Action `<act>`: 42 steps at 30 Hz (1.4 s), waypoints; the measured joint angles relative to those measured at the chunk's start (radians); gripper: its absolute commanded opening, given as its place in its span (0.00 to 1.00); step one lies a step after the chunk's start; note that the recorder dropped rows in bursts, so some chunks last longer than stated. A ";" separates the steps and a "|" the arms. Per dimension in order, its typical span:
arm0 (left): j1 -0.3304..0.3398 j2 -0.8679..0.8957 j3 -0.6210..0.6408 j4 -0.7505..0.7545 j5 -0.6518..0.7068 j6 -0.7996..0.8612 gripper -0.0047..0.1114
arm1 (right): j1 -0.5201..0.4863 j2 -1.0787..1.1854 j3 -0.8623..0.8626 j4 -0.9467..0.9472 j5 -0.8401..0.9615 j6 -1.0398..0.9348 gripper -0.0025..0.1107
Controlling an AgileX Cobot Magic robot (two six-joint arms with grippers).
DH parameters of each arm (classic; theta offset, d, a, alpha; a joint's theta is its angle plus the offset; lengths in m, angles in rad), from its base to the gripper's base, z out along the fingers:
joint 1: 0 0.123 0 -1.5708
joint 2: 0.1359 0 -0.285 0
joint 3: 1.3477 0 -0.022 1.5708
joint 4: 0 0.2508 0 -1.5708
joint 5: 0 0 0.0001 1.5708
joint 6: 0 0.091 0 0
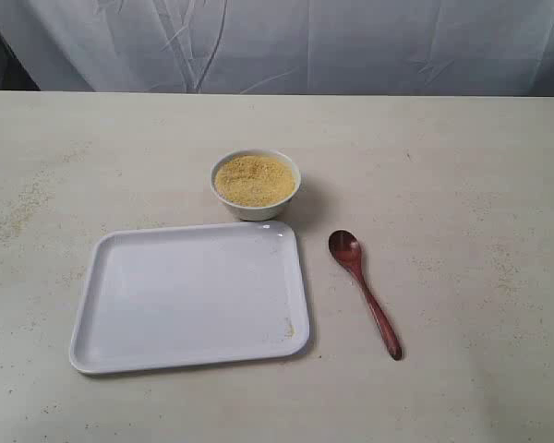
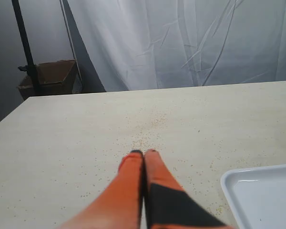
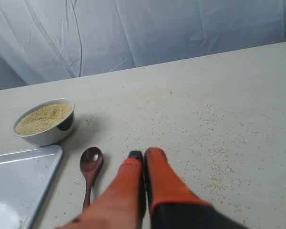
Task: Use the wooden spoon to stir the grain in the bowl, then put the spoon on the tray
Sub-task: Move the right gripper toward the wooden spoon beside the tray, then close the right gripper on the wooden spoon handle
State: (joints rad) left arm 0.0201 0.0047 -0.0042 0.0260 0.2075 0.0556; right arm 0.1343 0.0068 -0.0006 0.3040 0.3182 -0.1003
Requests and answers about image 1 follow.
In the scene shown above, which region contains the white rectangular plastic tray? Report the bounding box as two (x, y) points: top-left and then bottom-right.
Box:
(69, 221), (310, 376)

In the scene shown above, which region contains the dark red wooden spoon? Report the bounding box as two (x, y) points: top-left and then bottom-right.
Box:
(328, 230), (403, 361)

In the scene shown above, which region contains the white ceramic bowl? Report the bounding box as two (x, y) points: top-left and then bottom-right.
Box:
(211, 150), (301, 222)

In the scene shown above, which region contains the light blue backdrop cloth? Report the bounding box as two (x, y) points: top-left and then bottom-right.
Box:
(0, 1), (554, 96)

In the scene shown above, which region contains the yellow grain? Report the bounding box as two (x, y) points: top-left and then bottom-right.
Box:
(214, 155), (296, 208)

